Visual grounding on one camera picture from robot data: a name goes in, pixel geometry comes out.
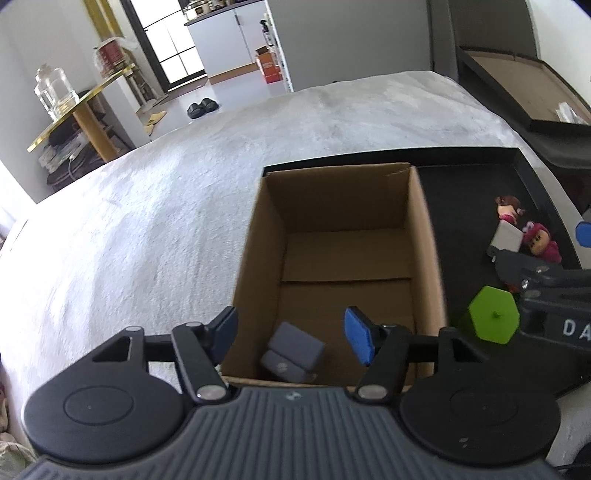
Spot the pink figurine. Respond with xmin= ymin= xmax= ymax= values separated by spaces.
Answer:
xmin=522 ymin=220 xmax=563 ymax=265

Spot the silver pot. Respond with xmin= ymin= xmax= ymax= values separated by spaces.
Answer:
xmin=182 ymin=0 xmax=218 ymax=18

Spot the black tray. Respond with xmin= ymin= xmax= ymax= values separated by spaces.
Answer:
xmin=262 ymin=148 xmax=585 ymax=398

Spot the brown-haired figurine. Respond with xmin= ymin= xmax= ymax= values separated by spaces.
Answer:
xmin=495 ymin=195 xmax=527 ymax=227

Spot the clear glass jar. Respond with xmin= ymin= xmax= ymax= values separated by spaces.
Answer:
xmin=34 ymin=65 xmax=79 ymax=121

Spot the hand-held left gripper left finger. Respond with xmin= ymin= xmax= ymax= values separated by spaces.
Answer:
xmin=90 ymin=307 xmax=240 ymax=406

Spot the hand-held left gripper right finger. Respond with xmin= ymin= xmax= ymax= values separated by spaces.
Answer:
xmin=344 ymin=306 xmax=490 ymax=401

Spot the brown cardboard box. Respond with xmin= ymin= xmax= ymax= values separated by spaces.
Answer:
xmin=221 ymin=162 xmax=448 ymax=387

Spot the flat cardboard tray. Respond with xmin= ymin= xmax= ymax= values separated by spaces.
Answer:
xmin=455 ymin=45 xmax=591 ymax=134

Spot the orange cardboard box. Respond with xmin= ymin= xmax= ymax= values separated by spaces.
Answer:
xmin=255 ymin=46 xmax=282 ymax=84

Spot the green hexagonal toy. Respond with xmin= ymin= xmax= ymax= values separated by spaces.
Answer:
xmin=467 ymin=285 xmax=522 ymax=344

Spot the red can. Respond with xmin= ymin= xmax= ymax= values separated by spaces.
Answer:
xmin=95 ymin=39 xmax=127 ymax=75

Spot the white kitchen cabinet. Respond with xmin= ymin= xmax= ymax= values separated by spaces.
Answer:
xmin=185 ymin=4 xmax=278 ymax=79

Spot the gold frame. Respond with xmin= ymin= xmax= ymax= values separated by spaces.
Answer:
xmin=83 ymin=0 xmax=124 ymax=37

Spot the grey block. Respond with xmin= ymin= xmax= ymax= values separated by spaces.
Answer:
xmin=259 ymin=322 xmax=325 ymax=384

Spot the round gold table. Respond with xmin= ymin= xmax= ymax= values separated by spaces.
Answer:
xmin=27 ymin=64 xmax=137 ymax=163

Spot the dark round stool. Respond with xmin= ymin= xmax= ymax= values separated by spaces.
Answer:
xmin=46 ymin=154 xmax=108 ymax=191

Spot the black-framed glass door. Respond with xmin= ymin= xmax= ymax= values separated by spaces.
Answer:
xmin=129 ymin=0 xmax=206 ymax=84

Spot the small white box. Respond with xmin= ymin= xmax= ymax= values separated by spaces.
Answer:
xmin=486 ymin=220 xmax=525 ymax=259

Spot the stack of white papers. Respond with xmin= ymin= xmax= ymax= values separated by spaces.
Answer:
xmin=39 ymin=137 xmax=88 ymax=168

